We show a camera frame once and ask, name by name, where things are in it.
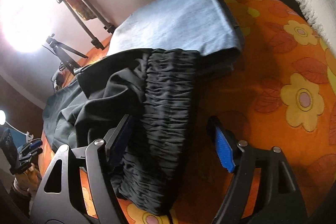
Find bright ring light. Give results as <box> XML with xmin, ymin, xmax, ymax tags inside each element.
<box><xmin>1</xmin><ymin>0</ymin><xmax>65</xmax><ymax>53</ymax></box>

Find large silver black tripod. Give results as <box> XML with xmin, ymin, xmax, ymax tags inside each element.
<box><xmin>35</xmin><ymin>0</ymin><xmax>117</xmax><ymax>50</ymax></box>

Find folded light blue cloth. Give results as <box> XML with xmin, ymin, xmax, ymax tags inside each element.
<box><xmin>108</xmin><ymin>0</ymin><xmax>244</xmax><ymax>56</ymax></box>

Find orange floral bedsheet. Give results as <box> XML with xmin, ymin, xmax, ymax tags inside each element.
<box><xmin>37</xmin><ymin>0</ymin><xmax>336</xmax><ymax>224</ymax></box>

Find white clip lamp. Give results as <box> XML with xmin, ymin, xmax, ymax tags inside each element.
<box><xmin>0</xmin><ymin>110</ymin><xmax>34</xmax><ymax>142</ymax></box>

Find white gloved left hand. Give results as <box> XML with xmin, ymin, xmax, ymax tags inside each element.
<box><xmin>12</xmin><ymin>164</ymin><xmax>42</xmax><ymax>196</ymax></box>

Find dark green pants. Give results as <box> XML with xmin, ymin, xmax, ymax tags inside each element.
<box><xmin>43</xmin><ymin>49</ymin><xmax>200</xmax><ymax>215</ymax></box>

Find white power strip with adapter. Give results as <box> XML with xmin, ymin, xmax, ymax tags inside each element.
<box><xmin>51</xmin><ymin>69</ymin><xmax>65</xmax><ymax>92</ymax></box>

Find small black tripod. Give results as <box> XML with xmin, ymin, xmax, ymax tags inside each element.
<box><xmin>46</xmin><ymin>34</ymin><xmax>88</xmax><ymax>75</ymax></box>

